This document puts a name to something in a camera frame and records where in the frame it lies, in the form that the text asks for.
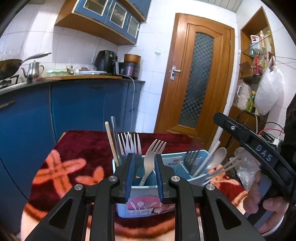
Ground wooden door with glass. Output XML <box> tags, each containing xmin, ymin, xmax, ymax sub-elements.
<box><xmin>154</xmin><ymin>13</ymin><xmax>234</xmax><ymax>149</ymax></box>

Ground wooden chopstick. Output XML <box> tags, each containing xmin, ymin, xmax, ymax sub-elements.
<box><xmin>203</xmin><ymin>159</ymin><xmax>242</xmax><ymax>186</ymax></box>
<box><xmin>105</xmin><ymin>121</ymin><xmax>119</xmax><ymax>167</ymax></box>

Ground orange red floral blanket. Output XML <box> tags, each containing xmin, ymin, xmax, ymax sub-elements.
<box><xmin>21</xmin><ymin>129</ymin><xmax>248</xmax><ymax>241</ymax></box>

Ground slim steel utensil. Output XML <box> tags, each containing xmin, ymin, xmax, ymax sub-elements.
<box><xmin>110</xmin><ymin>116</ymin><xmax>123</xmax><ymax>165</ymax></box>

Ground blue lower kitchen cabinets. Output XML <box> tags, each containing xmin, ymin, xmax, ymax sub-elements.
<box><xmin>1</xmin><ymin>79</ymin><xmax>144</xmax><ymax>234</ymax></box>

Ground wooden wall shelf with bottles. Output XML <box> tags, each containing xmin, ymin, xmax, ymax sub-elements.
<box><xmin>239</xmin><ymin>7</ymin><xmax>275</xmax><ymax>85</ymax></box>

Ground beige plastic fork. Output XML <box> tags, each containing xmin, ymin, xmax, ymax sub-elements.
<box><xmin>139</xmin><ymin>139</ymin><xmax>167</xmax><ymax>186</ymax></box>

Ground white power cable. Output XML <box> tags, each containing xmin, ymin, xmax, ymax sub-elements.
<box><xmin>119</xmin><ymin>74</ymin><xmax>137</xmax><ymax>133</ymax></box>

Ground clear plastic bags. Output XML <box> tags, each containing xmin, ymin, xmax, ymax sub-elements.
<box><xmin>227</xmin><ymin>147</ymin><xmax>259</xmax><ymax>191</ymax></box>

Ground black metal trolley rack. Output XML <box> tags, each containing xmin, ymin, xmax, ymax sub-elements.
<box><xmin>225</xmin><ymin>109</ymin><xmax>287</xmax><ymax>158</ymax></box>

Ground blue utensil holder box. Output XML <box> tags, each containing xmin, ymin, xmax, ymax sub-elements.
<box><xmin>116</xmin><ymin>150</ymin><xmax>209</xmax><ymax>218</ymax></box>

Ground black wok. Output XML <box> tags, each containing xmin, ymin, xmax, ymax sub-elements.
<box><xmin>0</xmin><ymin>52</ymin><xmax>52</xmax><ymax>80</ymax></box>

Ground steel kettle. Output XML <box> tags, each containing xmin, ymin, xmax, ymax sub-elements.
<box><xmin>22</xmin><ymin>61</ymin><xmax>45</xmax><ymax>82</ymax></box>

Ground red cable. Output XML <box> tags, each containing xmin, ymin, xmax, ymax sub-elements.
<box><xmin>257</xmin><ymin>121</ymin><xmax>286</xmax><ymax>137</ymax></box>

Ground black air fryer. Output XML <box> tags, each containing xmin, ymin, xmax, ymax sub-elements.
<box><xmin>94</xmin><ymin>50</ymin><xmax>119</xmax><ymax>75</ymax></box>

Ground person right hand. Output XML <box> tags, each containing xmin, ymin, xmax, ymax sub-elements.
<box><xmin>243</xmin><ymin>171</ymin><xmax>289</xmax><ymax>237</ymax></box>

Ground beige plastic spoon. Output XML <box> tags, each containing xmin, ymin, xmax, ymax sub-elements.
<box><xmin>202</xmin><ymin>147</ymin><xmax>227</xmax><ymax>174</ymax></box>

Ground blue upper wall cabinets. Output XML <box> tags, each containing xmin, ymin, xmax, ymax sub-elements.
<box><xmin>55</xmin><ymin>0</ymin><xmax>151</xmax><ymax>45</ymax></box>

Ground beige chopstick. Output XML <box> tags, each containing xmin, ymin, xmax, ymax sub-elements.
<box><xmin>191</xmin><ymin>139</ymin><xmax>221</xmax><ymax>178</ymax></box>

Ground white plastic bag hanging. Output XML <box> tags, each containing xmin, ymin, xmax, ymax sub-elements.
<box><xmin>254</xmin><ymin>56</ymin><xmax>283</xmax><ymax>115</ymax></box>

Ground pale pink chopstick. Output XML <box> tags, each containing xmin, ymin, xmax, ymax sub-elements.
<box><xmin>206</xmin><ymin>156</ymin><xmax>239</xmax><ymax>180</ymax></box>

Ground rice cooker with brown pot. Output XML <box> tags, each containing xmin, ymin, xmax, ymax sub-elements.
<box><xmin>118</xmin><ymin>54</ymin><xmax>142</xmax><ymax>79</ymax></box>

